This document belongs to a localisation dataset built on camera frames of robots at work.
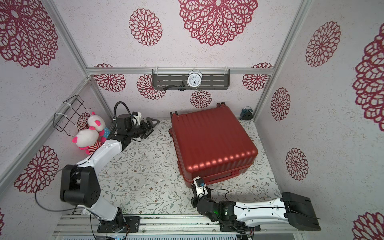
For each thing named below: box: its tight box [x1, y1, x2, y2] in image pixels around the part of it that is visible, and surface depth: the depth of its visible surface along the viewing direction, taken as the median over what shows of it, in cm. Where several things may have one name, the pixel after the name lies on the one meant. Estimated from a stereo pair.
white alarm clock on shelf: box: [187, 68, 203, 88], surface depth 92 cm
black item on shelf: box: [163, 85, 186, 92], surface depth 94 cm
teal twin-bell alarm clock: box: [240, 106, 254, 121], surface depth 120 cm
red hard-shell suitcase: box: [169, 102, 259, 187], surface depth 77 cm
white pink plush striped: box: [72, 129, 107, 156], surface depth 87 cm
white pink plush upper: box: [87, 111, 111, 139], surface depth 95 cm
